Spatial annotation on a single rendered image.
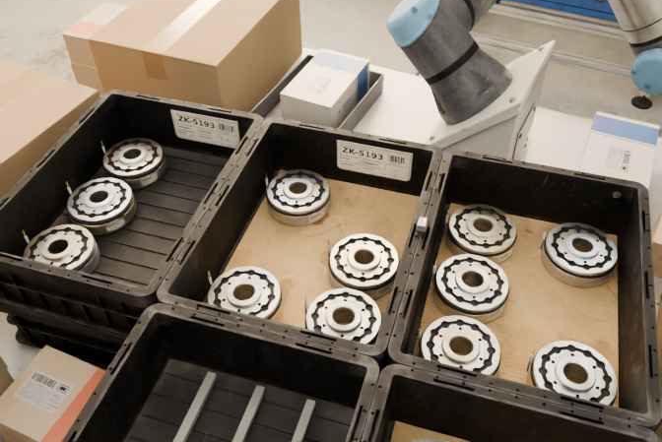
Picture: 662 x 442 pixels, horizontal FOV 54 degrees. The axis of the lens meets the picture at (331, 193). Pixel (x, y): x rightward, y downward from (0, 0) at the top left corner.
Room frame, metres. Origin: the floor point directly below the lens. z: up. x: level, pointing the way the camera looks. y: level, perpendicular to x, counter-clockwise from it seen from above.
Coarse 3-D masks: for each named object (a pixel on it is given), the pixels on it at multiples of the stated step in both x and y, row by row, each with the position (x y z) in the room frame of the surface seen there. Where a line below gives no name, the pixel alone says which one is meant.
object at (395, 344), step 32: (448, 160) 0.76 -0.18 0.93; (480, 160) 0.76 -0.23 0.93; (512, 160) 0.76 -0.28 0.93; (640, 192) 0.68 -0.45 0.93; (640, 224) 0.62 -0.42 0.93; (416, 256) 0.57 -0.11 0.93; (640, 256) 0.56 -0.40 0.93; (416, 288) 0.52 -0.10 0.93; (640, 288) 0.51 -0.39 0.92; (480, 384) 0.38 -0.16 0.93; (512, 384) 0.38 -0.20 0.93; (608, 416) 0.34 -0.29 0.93; (640, 416) 0.34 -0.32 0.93
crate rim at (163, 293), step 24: (264, 120) 0.87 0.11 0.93; (288, 120) 0.87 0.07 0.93; (384, 144) 0.81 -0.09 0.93; (408, 144) 0.80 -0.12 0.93; (240, 168) 0.75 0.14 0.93; (432, 168) 0.74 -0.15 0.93; (216, 216) 0.66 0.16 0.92; (192, 240) 0.61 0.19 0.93; (408, 240) 0.60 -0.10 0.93; (408, 264) 0.56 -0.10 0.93; (168, 288) 0.52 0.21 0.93; (216, 312) 0.49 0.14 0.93; (240, 312) 0.49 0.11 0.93; (312, 336) 0.45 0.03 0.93; (384, 336) 0.45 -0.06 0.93; (384, 360) 0.43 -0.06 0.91
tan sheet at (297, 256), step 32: (352, 192) 0.80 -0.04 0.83; (384, 192) 0.80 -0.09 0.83; (256, 224) 0.73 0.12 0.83; (320, 224) 0.73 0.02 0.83; (352, 224) 0.73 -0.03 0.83; (384, 224) 0.72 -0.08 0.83; (256, 256) 0.66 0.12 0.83; (288, 256) 0.66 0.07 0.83; (320, 256) 0.66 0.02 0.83; (288, 288) 0.60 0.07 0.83; (320, 288) 0.60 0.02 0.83; (288, 320) 0.54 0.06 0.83
